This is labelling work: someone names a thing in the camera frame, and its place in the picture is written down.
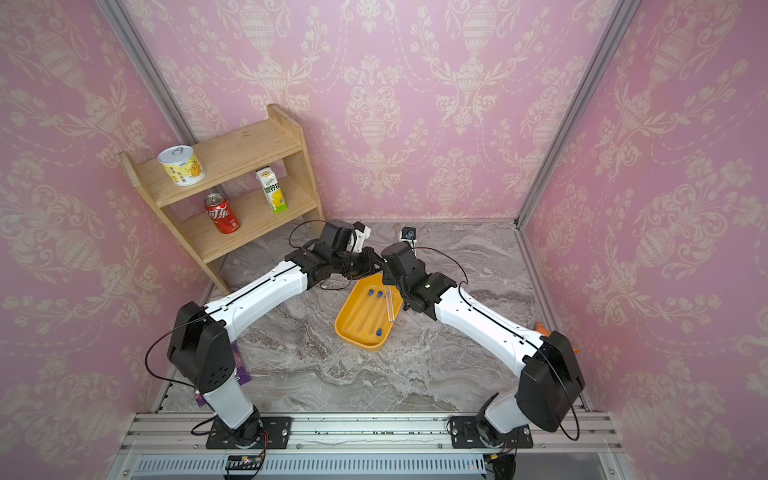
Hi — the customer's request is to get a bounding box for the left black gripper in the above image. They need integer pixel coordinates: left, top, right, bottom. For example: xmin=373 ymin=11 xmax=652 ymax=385
xmin=331 ymin=246 xmax=387 ymax=279

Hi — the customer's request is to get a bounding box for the test tube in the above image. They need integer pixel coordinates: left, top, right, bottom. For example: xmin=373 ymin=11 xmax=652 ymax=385
xmin=384 ymin=286 xmax=396 ymax=323
xmin=345 ymin=289 xmax=375 ymax=328
xmin=375 ymin=313 xmax=388 ymax=336
xmin=356 ymin=289 xmax=384 ymax=335

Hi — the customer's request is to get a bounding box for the yellow plastic basin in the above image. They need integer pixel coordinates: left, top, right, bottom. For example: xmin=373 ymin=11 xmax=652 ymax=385
xmin=334 ymin=273 xmax=404 ymax=352

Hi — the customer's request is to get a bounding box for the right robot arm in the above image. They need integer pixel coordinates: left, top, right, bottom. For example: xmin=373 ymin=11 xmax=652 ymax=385
xmin=382 ymin=241 xmax=585 ymax=446

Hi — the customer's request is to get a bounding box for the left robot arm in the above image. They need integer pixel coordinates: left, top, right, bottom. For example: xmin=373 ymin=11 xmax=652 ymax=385
xmin=167 ymin=220 xmax=382 ymax=449

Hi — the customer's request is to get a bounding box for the green white juice carton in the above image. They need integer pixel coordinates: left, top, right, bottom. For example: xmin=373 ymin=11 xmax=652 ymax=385
xmin=256 ymin=167 xmax=288 ymax=213

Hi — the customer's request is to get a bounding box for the red cola can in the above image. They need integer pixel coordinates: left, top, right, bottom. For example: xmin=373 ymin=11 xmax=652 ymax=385
xmin=204 ymin=193 xmax=241 ymax=234

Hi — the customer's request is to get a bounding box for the orange snack bag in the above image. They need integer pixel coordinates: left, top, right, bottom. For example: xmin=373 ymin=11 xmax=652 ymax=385
xmin=535 ymin=322 xmax=580 ymax=356

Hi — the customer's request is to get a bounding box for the purple tissue pack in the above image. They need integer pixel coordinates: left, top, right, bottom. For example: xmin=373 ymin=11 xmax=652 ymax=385
xmin=168 ymin=336 xmax=250 ymax=406

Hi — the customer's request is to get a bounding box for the yellow white tin can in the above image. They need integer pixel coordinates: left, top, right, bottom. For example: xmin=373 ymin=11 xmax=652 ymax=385
xmin=157 ymin=145 xmax=205 ymax=187

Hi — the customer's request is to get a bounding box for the wooden two-tier shelf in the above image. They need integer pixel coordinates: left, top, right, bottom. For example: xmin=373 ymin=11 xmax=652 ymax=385
xmin=119 ymin=103 xmax=332 ymax=301

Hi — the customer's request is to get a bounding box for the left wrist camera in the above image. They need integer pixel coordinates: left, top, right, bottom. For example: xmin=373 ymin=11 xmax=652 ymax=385
xmin=349 ymin=221 xmax=371 ymax=253

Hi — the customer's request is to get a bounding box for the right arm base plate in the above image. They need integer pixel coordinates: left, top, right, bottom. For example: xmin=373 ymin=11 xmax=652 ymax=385
xmin=446 ymin=415 xmax=534 ymax=451

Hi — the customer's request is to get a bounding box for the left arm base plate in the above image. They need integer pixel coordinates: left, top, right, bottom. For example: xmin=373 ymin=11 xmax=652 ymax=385
xmin=206 ymin=416 xmax=293 ymax=451

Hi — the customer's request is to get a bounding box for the aluminium front rail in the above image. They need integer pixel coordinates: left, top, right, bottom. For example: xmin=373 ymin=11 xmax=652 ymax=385
xmin=107 ymin=410 xmax=633 ymax=479

